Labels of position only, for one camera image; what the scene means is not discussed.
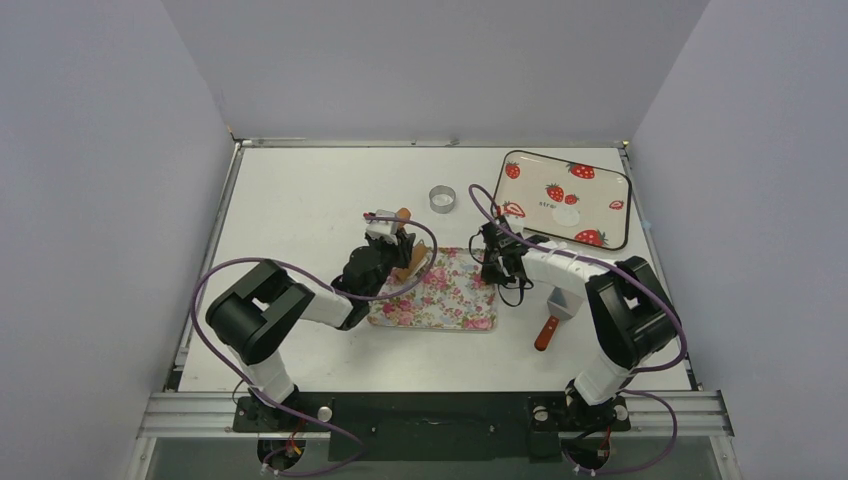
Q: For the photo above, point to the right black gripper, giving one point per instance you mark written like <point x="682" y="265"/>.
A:
<point x="495" y="240"/>

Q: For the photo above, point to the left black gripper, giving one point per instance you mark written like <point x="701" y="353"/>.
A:
<point x="399" y="250"/>

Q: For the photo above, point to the floral pattern tray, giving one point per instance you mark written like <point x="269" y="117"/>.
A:
<point x="450" y="296"/>

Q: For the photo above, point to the metal spatula wooden handle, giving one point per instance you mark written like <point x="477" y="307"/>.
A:
<point x="562" y="305"/>

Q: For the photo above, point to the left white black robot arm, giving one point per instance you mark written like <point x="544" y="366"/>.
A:
<point x="255" y="315"/>

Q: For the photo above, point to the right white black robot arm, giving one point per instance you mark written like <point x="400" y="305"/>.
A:
<point x="631" y="314"/>

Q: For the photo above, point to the flat round dumpling wrapper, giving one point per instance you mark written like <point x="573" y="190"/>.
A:
<point x="567" y="216"/>

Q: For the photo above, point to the strawberry pattern tray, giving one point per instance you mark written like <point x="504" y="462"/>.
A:
<point x="531" y="185"/>

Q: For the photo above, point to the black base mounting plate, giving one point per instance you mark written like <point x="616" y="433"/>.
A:
<point x="433" y="426"/>

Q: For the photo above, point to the aluminium front rail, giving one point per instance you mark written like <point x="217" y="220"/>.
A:
<point x="207" y="415"/>

